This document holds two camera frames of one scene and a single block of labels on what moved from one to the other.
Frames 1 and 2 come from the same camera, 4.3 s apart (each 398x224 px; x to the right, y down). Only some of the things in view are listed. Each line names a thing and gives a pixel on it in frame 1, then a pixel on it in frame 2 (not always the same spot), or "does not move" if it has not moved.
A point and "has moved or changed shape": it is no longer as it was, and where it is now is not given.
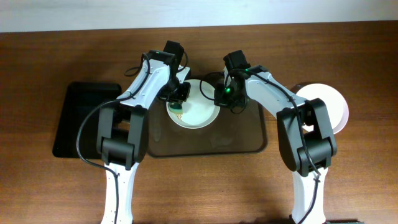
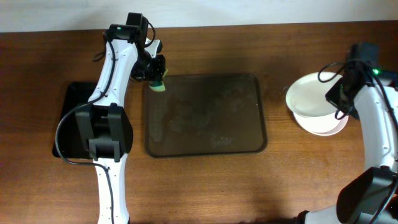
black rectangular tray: [81, 98] does not move
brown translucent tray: [237, 132] does not move
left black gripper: [179, 94] → [158, 66]
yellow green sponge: [176, 107] has moved or changed shape
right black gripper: [230, 101] → [337, 96]
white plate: [199, 111] → [306, 95]
